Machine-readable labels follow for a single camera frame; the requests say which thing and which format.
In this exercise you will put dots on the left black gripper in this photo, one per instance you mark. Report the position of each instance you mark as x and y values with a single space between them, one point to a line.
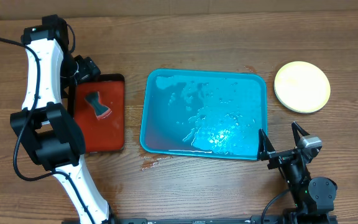
89 69

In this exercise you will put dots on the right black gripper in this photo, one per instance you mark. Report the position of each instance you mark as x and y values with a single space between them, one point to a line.
265 150

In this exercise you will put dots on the dark sponge with red base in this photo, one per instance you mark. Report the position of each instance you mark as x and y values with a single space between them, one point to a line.
94 100

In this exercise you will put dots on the green plate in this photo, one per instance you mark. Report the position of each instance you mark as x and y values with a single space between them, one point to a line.
302 87

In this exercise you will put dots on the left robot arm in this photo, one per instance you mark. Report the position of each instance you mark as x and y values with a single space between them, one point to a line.
49 141

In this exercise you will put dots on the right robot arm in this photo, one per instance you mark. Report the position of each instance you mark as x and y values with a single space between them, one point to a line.
313 197

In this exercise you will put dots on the teal plastic tray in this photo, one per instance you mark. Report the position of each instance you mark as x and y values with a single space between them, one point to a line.
203 114

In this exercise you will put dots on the black and red tray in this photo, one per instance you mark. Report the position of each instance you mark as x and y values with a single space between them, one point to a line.
105 135

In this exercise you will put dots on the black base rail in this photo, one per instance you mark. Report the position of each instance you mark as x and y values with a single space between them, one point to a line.
197 221

